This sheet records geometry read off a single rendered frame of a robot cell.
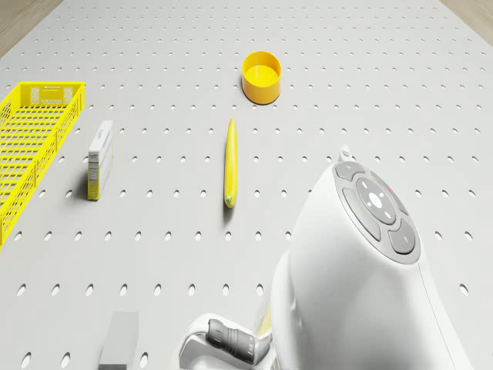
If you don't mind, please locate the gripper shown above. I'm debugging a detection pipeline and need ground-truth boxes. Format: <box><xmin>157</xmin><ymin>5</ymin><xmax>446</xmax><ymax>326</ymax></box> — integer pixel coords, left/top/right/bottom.
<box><xmin>178</xmin><ymin>312</ymin><xmax>272</xmax><ymax>370</ymax></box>

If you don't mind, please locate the yellow bowl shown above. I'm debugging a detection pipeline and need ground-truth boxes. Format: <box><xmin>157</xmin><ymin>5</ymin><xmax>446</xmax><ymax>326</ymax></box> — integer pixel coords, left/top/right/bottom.
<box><xmin>241</xmin><ymin>50</ymin><xmax>283</xmax><ymax>106</ymax></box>

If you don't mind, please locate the white yellow flat-sided can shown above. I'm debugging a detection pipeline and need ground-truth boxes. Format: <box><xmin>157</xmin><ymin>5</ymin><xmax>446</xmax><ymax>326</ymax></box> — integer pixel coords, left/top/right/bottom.
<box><xmin>86</xmin><ymin>119</ymin><xmax>116</xmax><ymax>202</ymax></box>

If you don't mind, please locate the banana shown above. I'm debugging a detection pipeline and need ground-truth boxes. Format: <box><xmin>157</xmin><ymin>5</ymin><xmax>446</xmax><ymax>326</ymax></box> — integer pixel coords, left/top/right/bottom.
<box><xmin>223</xmin><ymin>118</ymin><xmax>240</xmax><ymax>211</ymax></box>

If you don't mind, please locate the yellow basket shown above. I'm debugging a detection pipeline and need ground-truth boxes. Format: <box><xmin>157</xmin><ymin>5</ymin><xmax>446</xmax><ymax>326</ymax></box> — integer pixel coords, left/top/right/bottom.
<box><xmin>0</xmin><ymin>81</ymin><xmax>86</xmax><ymax>248</ymax></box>

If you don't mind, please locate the grey cube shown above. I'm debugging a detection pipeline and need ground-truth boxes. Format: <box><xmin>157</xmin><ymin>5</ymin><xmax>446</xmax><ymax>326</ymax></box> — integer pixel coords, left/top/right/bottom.
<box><xmin>97</xmin><ymin>311</ymin><xmax>140</xmax><ymax>370</ymax></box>

